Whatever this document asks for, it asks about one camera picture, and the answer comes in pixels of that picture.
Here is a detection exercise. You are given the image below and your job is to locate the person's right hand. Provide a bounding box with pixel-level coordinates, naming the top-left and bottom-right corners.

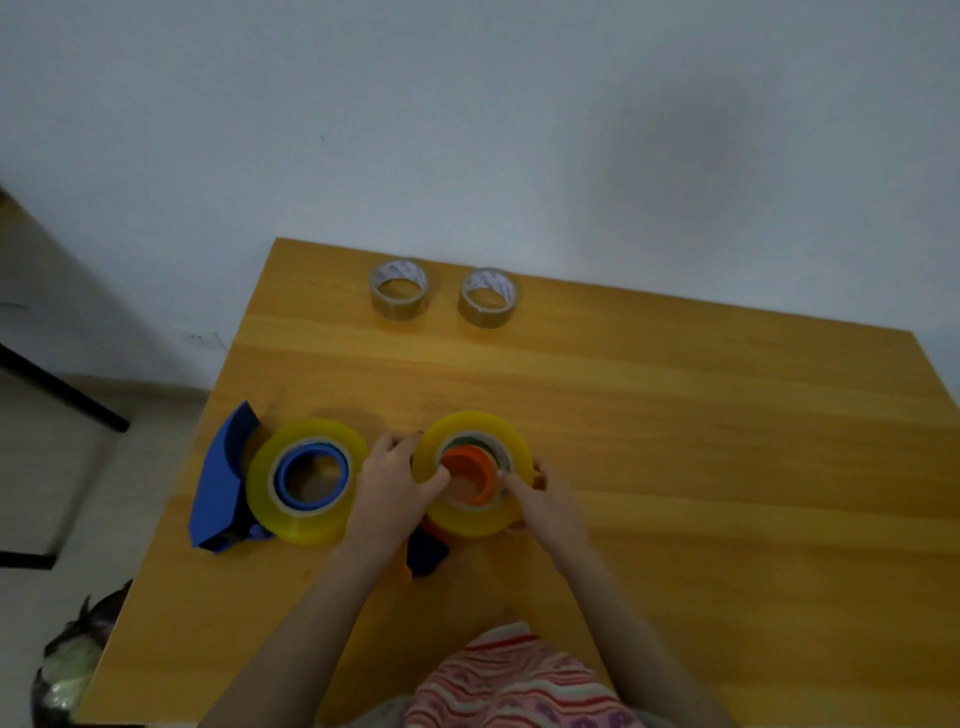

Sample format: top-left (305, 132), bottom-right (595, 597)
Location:
top-left (500, 457), bottom-right (599, 569)

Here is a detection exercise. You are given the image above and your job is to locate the person's left hand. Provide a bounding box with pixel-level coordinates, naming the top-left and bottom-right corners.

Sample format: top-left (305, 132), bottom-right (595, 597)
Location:
top-left (351, 431), bottom-right (453, 547)

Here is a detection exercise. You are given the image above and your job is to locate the yellow packing tape roll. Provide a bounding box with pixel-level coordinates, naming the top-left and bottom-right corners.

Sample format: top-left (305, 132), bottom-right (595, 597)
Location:
top-left (244, 417), bottom-right (371, 547)
top-left (411, 409), bottom-right (538, 540)

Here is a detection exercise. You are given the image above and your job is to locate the person's right forearm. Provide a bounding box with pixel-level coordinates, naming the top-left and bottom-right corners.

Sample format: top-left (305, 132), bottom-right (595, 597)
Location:
top-left (553, 547), bottom-right (740, 728)

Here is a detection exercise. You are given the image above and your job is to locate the person's left forearm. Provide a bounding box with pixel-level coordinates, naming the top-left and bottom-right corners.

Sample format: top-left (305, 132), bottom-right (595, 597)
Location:
top-left (198, 537), bottom-right (412, 728)

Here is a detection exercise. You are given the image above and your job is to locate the orange tape dispenser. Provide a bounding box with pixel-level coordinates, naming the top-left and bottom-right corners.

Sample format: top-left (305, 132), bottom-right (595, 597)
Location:
top-left (405, 442), bottom-right (502, 580)

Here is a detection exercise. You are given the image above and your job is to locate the small brown tape roll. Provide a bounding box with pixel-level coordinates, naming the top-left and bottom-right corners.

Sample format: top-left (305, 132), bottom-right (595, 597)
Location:
top-left (458, 267), bottom-right (520, 330)
top-left (368, 258), bottom-right (431, 323)

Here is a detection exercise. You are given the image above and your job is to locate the pink striped garment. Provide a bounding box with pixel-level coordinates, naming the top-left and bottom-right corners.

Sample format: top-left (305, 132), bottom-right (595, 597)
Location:
top-left (390, 621), bottom-right (650, 728)

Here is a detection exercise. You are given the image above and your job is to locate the blue tape dispenser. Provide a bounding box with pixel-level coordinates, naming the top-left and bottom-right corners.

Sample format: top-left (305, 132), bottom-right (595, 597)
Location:
top-left (188, 400), bottom-right (354, 555)

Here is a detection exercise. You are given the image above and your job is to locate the black trash bag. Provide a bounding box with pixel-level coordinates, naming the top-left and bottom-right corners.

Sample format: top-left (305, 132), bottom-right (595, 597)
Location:
top-left (30, 579), bottom-right (135, 728)

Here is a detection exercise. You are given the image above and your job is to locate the black metal furniture frame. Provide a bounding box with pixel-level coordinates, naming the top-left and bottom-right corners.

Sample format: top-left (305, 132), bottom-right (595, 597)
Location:
top-left (0, 341), bottom-right (132, 571)

